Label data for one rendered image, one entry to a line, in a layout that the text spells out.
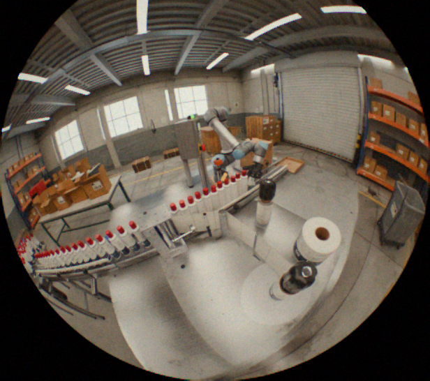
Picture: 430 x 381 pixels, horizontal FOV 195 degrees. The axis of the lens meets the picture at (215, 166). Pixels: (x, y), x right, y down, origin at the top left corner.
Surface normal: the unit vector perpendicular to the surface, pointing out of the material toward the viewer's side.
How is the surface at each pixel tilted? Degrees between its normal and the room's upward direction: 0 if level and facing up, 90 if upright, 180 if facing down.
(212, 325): 0
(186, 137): 90
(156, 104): 90
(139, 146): 90
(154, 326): 0
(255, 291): 0
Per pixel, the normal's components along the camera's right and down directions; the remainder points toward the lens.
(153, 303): -0.13, -0.90
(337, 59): -0.90, 0.29
